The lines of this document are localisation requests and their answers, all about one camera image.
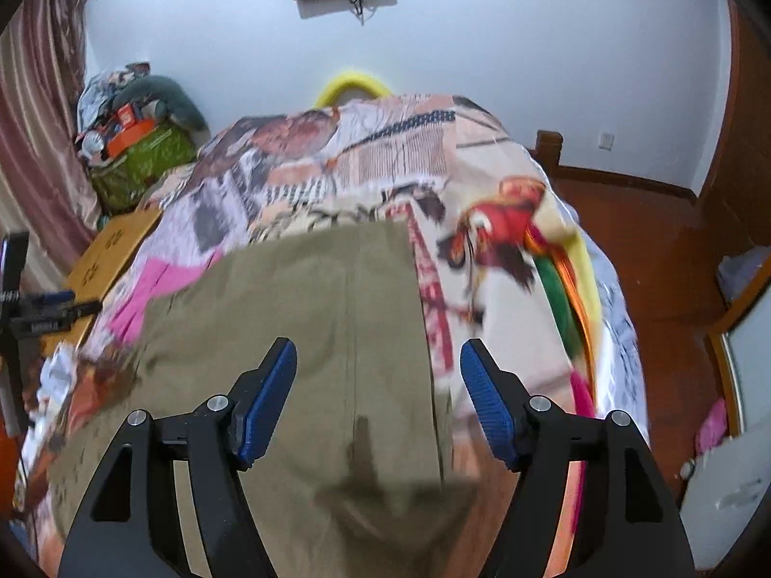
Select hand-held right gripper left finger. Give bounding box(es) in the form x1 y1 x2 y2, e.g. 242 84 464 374
57 337 299 578

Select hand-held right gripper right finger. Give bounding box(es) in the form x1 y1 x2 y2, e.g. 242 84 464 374
459 338 700 578

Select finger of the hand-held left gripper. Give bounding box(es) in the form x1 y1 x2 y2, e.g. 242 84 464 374
11 292 103 336

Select olive green pants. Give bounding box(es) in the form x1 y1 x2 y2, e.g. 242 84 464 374
45 220 483 578

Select crumpled white plastic bags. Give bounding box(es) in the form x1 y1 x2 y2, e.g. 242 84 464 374
36 343 80 425

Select brown board with paw prints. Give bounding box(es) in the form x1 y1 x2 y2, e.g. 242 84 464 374
63 208 163 350

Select pink garment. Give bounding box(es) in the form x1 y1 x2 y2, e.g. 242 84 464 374
111 256 226 344

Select pink striped curtain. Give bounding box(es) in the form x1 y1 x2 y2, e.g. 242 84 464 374
0 0 100 254

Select green bag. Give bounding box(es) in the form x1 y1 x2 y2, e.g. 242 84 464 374
90 123 199 211

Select orange box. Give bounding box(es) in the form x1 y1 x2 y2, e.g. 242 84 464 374
99 102 160 158

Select pink cloth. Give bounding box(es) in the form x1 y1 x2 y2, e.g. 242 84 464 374
692 397 730 455

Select grey plush toy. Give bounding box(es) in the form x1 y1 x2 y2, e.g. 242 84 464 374
114 75 209 133

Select white appliance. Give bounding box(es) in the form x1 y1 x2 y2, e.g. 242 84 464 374
678 415 771 573

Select printed blanket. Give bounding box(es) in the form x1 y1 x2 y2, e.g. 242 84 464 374
24 93 603 555

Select pale plastic bag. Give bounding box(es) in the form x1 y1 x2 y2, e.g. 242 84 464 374
717 247 771 308

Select yellow cushion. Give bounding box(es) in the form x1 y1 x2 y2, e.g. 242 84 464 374
316 71 395 109

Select brown wooden door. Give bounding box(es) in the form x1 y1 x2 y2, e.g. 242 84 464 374
699 0 771 266

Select wooden bed post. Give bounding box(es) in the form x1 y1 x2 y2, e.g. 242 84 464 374
535 129 564 178

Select white wardrobe with wooden frame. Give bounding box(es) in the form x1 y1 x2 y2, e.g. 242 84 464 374
705 277 771 440

